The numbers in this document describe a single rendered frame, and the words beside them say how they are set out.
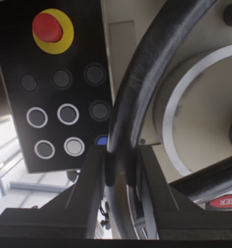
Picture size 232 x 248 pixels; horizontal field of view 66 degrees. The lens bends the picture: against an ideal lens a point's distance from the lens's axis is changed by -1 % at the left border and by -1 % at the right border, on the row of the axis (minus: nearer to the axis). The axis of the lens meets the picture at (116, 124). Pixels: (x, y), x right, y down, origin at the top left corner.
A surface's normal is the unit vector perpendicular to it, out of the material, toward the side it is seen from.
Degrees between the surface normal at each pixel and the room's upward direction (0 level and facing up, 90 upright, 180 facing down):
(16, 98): 90
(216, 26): 90
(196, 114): 101
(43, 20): 90
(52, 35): 75
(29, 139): 90
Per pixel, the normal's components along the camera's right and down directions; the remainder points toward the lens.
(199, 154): -0.45, 0.47
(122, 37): -0.02, 0.27
